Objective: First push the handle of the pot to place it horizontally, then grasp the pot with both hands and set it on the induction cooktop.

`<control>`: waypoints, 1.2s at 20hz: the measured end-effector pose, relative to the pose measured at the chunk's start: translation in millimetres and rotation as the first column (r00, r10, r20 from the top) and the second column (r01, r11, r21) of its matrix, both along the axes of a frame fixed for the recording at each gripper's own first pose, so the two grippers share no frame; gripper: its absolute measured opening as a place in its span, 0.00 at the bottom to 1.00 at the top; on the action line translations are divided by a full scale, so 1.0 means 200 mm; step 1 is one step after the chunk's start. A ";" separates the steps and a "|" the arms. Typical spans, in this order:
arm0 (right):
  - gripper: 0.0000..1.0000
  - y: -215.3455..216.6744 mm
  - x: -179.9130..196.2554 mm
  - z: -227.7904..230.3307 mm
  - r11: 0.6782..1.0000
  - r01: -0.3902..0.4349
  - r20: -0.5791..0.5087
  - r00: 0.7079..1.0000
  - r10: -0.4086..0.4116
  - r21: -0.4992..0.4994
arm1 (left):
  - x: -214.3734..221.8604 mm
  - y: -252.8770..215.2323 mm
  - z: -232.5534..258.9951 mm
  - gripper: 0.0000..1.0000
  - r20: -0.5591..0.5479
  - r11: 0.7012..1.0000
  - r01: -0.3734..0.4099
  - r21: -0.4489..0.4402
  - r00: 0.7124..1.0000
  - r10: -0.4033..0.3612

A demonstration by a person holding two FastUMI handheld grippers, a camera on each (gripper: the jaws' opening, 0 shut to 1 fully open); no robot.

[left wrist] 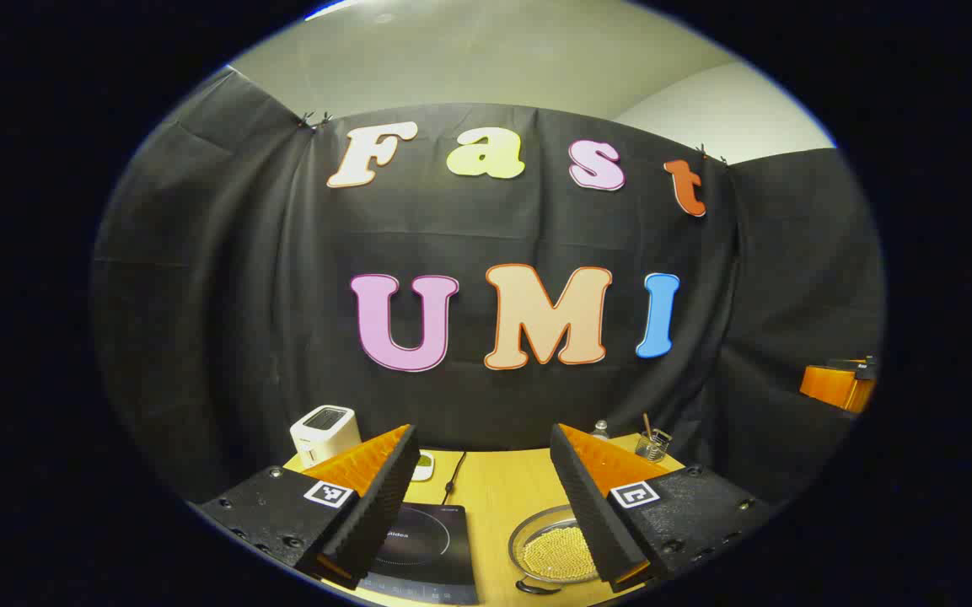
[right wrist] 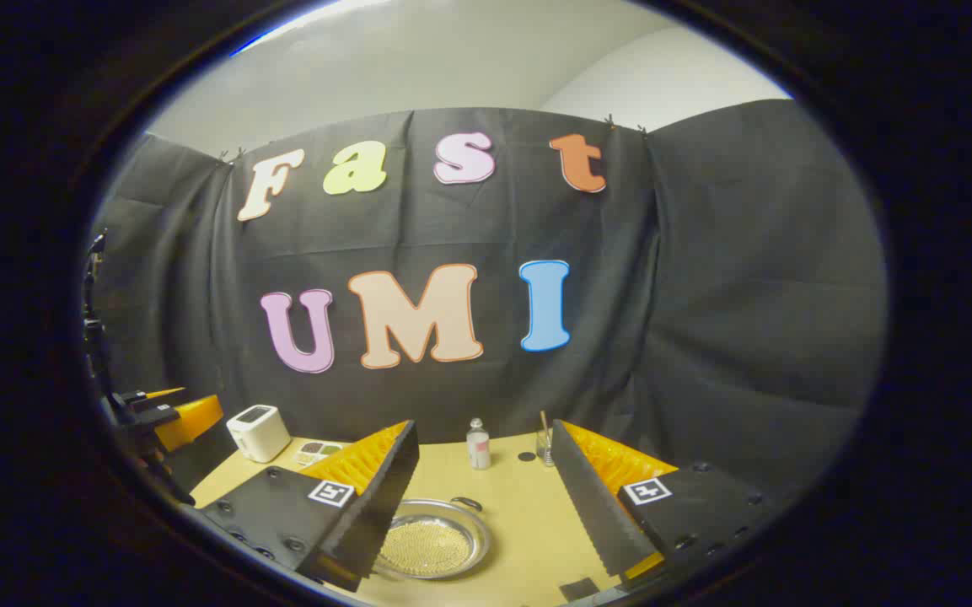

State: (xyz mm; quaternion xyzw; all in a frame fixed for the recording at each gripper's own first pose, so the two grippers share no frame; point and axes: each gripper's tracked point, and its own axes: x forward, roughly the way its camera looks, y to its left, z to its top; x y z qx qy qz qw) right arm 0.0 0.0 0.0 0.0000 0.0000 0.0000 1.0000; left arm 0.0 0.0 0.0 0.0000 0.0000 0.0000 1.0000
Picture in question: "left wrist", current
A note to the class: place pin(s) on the white toaster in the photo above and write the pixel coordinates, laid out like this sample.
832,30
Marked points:
321,434

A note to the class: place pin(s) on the white bottle with pink label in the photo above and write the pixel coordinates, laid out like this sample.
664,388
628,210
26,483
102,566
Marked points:
600,432

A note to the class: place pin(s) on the black induction cooktop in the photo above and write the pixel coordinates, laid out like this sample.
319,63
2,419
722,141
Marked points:
431,548

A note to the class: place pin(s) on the wooden stick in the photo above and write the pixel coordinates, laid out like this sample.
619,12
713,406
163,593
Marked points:
647,426

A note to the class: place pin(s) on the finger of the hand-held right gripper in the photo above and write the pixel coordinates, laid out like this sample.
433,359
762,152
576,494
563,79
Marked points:
831,388

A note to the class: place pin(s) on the white divided dish of grains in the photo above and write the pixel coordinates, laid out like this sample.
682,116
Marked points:
424,465

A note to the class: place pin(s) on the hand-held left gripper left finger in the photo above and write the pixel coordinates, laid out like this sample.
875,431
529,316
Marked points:
376,514

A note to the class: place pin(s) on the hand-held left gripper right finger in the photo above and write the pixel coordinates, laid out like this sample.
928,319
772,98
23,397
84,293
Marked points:
591,514

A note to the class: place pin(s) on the clear glass utensil holder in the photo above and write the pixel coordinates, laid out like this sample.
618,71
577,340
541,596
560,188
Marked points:
652,448

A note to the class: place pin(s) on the black backdrop clip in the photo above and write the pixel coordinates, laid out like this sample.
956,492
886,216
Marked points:
709,154
314,121

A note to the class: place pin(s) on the pile of yellow soybeans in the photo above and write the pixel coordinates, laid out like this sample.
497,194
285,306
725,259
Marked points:
557,552

